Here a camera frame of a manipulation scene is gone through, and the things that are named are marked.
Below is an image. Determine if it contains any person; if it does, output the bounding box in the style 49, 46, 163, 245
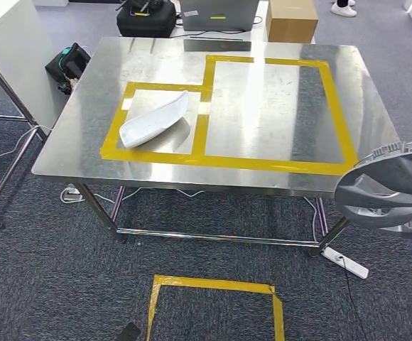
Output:
331, 0, 358, 18

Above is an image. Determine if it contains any white desk with metal legs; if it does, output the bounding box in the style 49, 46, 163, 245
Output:
0, 0, 70, 230

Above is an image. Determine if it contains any grey plastic car part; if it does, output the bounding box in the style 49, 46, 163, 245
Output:
333, 140, 412, 242

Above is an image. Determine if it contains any white plastic cover part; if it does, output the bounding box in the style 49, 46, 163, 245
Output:
119, 90, 189, 151

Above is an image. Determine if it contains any black teal backpack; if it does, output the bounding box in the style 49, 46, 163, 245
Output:
45, 42, 91, 95

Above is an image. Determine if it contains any yellow bench tape outline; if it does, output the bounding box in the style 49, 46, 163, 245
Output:
100, 55, 359, 176

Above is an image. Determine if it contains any cardboard box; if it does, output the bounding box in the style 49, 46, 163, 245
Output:
266, 0, 319, 44

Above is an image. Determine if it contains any yellow floor tape square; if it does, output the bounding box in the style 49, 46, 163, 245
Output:
146, 275, 285, 341

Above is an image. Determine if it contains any steel workbench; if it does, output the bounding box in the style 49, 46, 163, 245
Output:
31, 36, 402, 259

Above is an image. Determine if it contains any white power strip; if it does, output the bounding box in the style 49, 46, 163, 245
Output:
321, 247, 369, 280

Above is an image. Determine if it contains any white floor cable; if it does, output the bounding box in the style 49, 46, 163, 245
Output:
0, 124, 54, 163

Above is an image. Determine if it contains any grey laptop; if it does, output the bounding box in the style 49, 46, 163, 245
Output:
179, 0, 260, 33

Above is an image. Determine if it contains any black carrying case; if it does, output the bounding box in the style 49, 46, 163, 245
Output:
116, 0, 177, 38

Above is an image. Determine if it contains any black floor cable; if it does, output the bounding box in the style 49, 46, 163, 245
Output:
339, 256, 370, 341

